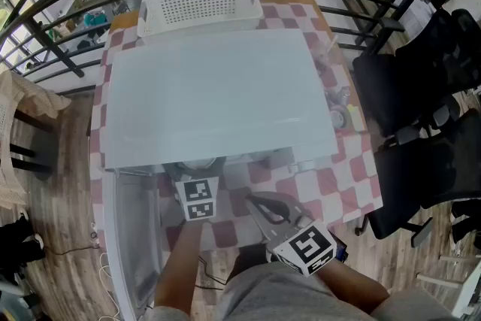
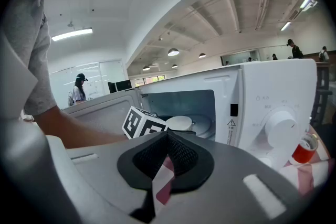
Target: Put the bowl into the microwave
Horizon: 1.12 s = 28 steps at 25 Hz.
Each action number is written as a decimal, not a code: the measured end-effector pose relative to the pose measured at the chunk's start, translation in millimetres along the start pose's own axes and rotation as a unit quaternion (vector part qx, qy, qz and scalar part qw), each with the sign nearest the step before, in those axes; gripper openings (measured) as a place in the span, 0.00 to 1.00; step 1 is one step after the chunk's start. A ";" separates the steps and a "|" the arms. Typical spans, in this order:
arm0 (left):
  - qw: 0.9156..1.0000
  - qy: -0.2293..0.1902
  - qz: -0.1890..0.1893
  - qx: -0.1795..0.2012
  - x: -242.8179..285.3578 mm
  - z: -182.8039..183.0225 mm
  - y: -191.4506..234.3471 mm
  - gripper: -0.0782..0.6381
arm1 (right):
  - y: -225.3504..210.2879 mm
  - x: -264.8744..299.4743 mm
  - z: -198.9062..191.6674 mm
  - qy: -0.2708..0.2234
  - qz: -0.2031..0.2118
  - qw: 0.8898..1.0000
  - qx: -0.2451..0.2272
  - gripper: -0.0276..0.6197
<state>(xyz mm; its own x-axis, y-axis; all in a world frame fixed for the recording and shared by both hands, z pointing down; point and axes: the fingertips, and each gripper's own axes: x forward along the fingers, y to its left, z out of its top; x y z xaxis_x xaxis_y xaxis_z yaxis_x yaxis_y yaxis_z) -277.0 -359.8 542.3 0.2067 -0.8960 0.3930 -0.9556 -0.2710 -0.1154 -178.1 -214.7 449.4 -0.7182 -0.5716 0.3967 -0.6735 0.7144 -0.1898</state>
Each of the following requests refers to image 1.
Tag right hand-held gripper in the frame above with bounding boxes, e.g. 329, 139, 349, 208
244, 192, 337, 277

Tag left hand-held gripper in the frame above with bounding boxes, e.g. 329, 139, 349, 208
165, 156, 227, 223

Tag white microwave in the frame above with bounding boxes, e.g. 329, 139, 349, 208
101, 28, 339, 321

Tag person's left forearm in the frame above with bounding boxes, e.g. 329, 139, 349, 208
153, 220, 206, 313

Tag person's right forearm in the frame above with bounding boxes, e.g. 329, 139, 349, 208
316, 261, 390, 315

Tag person's black trousers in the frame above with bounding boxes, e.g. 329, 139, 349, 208
232, 246, 272, 276

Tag red white checkered tablecloth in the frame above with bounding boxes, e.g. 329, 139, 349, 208
88, 2, 384, 251

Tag person's grey shirt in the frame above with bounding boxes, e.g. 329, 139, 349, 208
150, 262, 452, 321

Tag red tape roll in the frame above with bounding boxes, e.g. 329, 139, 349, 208
329, 104, 353, 131

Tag black bag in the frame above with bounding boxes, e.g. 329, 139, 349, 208
0, 213, 47, 276

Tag beige tablecloth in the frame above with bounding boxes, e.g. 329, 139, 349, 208
0, 69, 72, 208

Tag white perforated plastic basket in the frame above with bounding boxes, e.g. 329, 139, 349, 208
137, 0, 264, 38

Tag white cable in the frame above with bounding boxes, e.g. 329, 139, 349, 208
98, 251, 126, 321

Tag black cable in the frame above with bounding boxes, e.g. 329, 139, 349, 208
37, 235, 103, 257

